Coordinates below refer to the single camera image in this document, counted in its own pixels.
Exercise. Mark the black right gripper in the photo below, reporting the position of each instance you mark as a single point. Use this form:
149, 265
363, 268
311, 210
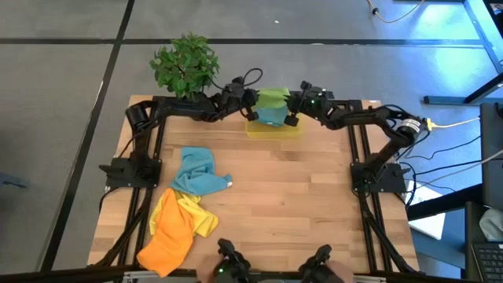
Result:
310, 104

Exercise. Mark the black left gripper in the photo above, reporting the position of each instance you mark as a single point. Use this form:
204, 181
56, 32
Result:
236, 98

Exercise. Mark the green microfiber towel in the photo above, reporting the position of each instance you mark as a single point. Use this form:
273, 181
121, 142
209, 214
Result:
273, 98

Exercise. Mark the blue microfiber towel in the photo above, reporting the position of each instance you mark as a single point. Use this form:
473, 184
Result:
196, 173
271, 116

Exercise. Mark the yellow translucent plastic bin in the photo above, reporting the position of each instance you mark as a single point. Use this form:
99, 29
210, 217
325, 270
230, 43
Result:
275, 133

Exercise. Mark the yellow microfiber towel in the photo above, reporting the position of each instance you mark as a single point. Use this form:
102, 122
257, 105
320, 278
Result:
204, 224

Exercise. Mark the orange microfiber towel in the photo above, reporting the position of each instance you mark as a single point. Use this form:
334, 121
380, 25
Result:
173, 236

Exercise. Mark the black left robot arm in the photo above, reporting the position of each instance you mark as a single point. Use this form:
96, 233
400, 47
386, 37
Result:
184, 108

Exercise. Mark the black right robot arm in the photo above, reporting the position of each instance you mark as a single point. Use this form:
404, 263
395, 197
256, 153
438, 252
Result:
361, 118

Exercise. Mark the green plant in black pot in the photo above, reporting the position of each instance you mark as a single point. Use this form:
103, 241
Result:
184, 67

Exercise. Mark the white paper sheet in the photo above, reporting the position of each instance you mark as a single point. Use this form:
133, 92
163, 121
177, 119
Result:
428, 220

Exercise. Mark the person's hand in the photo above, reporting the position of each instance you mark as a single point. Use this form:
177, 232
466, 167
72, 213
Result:
206, 271
344, 272

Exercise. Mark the black computer case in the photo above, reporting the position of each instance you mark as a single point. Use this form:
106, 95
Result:
493, 157

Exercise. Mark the white cloth bundle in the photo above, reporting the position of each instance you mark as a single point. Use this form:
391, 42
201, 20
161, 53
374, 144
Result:
493, 224

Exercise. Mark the black crossbeam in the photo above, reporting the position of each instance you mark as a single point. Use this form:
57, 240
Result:
78, 275

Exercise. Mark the black keyboard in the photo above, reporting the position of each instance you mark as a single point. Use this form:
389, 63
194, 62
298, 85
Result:
489, 261

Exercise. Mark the black aluminium table frame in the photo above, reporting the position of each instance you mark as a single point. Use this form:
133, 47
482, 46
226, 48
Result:
353, 204

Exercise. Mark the metal desk leg frame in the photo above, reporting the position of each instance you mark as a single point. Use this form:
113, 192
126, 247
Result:
444, 100

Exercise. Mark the silver aluminium bracket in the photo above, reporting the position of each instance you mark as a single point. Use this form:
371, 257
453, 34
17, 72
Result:
369, 279
129, 275

